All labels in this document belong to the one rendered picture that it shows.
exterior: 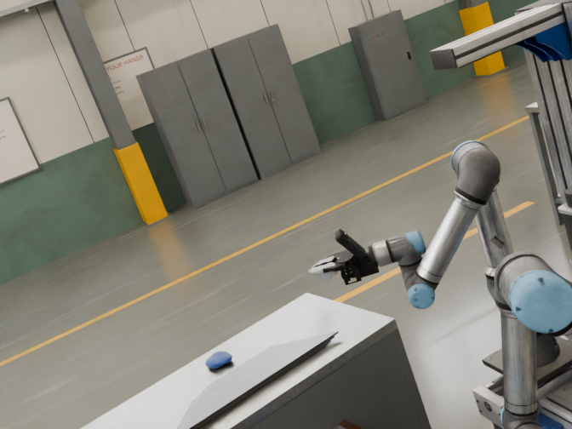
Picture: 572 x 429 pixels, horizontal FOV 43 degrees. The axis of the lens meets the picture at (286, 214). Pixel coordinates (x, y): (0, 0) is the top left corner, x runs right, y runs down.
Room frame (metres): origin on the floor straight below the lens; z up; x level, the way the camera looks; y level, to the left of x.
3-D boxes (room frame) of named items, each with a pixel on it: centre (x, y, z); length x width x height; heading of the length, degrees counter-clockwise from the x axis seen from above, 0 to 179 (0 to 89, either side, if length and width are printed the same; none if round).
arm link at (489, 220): (2.07, -0.57, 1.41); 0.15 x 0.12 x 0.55; 172
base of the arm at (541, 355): (1.93, -0.55, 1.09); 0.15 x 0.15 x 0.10
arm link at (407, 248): (2.10, -0.31, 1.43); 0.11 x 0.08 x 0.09; 82
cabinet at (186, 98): (10.23, 0.74, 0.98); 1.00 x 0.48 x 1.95; 107
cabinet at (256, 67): (10.54, -0.26, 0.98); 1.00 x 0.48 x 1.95; 107
